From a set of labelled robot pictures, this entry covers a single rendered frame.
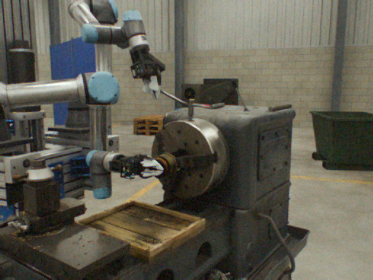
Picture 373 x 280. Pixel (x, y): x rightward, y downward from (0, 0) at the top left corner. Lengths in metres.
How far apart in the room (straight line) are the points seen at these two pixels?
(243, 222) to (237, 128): 0.39
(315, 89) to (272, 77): 1.29
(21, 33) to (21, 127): 0.44
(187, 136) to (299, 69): 10.09
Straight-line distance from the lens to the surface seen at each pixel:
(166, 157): 1.29
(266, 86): 11.40
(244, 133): 1.42
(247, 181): 1.46
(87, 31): 1.51
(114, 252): 0.94
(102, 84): 1.35
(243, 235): 1.55
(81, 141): 1.82
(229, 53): 11.61
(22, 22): 1.87
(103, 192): 1.45
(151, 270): 1.16
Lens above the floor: 1.39
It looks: 9 degrees down
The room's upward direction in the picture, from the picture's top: straight up
